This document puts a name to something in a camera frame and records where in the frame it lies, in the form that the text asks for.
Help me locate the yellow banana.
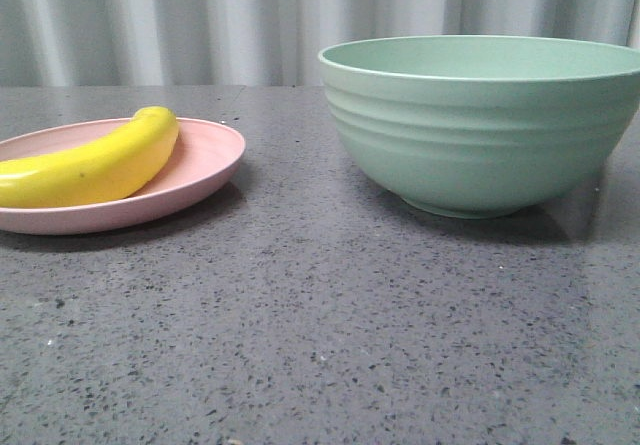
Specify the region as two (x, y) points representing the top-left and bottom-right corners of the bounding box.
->
(1, 106), (180, 208)

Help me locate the pink plate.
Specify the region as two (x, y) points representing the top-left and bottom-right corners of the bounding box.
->
(1, 118), (245, 235)

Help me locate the green bowl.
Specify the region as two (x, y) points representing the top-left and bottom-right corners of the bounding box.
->
(319, 35), (639, 218)

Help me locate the white curtain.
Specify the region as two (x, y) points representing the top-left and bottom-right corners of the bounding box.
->
(1, 0), (639, 86)

